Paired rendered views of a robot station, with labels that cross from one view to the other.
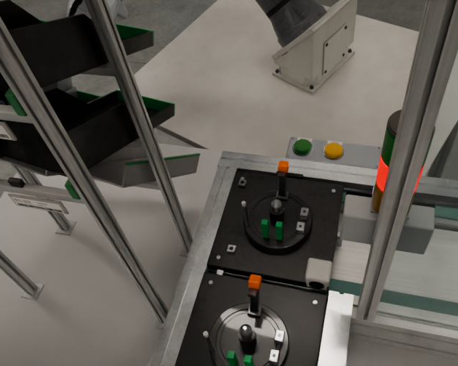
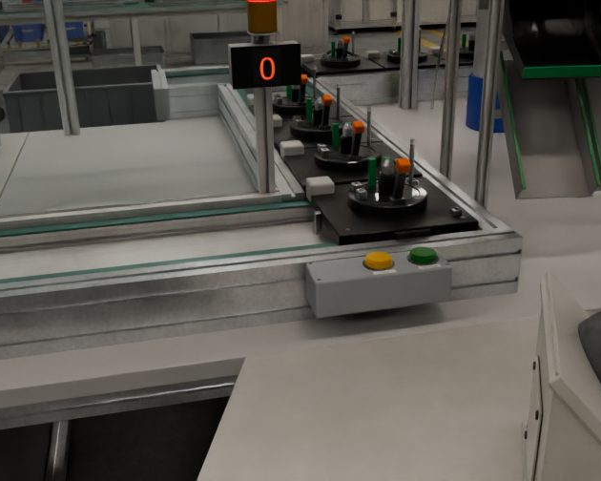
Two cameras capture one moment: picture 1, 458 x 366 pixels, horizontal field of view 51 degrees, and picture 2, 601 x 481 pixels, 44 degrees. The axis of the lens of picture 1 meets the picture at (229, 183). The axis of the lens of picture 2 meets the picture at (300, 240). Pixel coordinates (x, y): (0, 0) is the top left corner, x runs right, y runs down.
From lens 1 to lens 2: 1.74 m
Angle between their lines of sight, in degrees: 98
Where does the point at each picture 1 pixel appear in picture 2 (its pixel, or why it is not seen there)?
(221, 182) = (486, 219)
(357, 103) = (418, 434)
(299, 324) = (316, 172)
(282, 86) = not seen: hidden behind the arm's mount
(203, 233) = (454, 192)
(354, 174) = (335, 256)
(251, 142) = (534, 332)
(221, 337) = (368, 149)
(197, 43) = not seen: outside the picture
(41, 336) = not seen: hidden behind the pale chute
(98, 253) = (564, 219)
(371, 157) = (323, 269)
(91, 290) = (530, 204)
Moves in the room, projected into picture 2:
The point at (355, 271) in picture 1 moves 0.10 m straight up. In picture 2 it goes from (290, 229) to (288, 177)
